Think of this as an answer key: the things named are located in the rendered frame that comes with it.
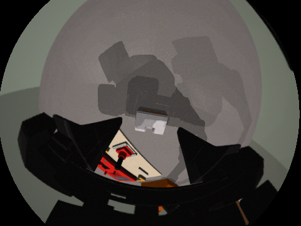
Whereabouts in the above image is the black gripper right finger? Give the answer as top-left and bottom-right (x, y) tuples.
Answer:
(176, 127), (241, 184)

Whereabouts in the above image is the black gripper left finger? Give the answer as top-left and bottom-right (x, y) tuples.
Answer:
(53, 114), (122, 172)

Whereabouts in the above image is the red toy car body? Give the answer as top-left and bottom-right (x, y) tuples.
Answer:
(98, 153), (137, 181)

